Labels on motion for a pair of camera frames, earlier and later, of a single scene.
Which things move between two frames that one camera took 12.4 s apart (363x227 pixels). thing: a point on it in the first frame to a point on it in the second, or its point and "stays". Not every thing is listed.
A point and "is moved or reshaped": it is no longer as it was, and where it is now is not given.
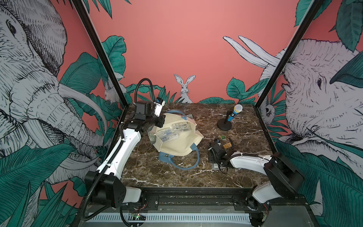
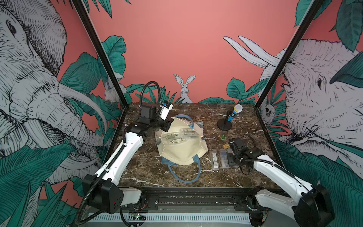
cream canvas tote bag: [176, 141] is moved or reshaped
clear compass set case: [166, 134] is moved or reshaped
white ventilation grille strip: [177, 219] stays
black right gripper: [210, 158] to [229, 155]
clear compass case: [182, 126] to [175, 138]
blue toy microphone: [237, 108] stays
